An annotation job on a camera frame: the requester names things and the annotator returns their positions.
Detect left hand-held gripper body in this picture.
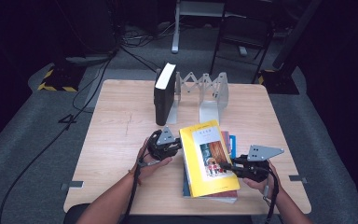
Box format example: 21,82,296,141
146,125,183,161

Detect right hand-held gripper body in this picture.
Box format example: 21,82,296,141
241,144,285,184

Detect yellow book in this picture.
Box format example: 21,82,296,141
179,119,241,199

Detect black book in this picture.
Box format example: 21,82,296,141
153,63,177,127

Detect white expandable bookend rack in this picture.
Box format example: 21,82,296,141
155,68,230,125

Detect person's right hand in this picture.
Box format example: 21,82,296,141
241,161,282,200

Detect person's left hand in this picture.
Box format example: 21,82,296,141
135,139,173,180

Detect grey tape strip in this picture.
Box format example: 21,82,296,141
60,180,85,191
288,175,308,184

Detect black yellow striped base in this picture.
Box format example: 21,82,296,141
257,68,301,96
36,63,87,92

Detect person's dark clothing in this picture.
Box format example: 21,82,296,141
63,203,253,224

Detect black metal chair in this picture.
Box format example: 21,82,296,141
209,0,276,85

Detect black cabinet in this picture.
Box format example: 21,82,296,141
55,0,122,64

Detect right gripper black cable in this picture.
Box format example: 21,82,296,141
262,167,281,224

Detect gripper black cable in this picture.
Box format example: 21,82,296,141
262,167,281,224
122,157,147,224

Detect red wrist bracelet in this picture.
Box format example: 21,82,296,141
129,169,143,187

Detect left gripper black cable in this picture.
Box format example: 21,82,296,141
122,157,147,224

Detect bundle of floor cables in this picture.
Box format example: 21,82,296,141
117,22,175,73

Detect white desk frame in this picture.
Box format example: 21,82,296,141
171,0,250,57

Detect long black floor cable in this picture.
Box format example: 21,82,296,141
0,54,117,224

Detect black slanted post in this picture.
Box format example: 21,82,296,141
271,0,324,70

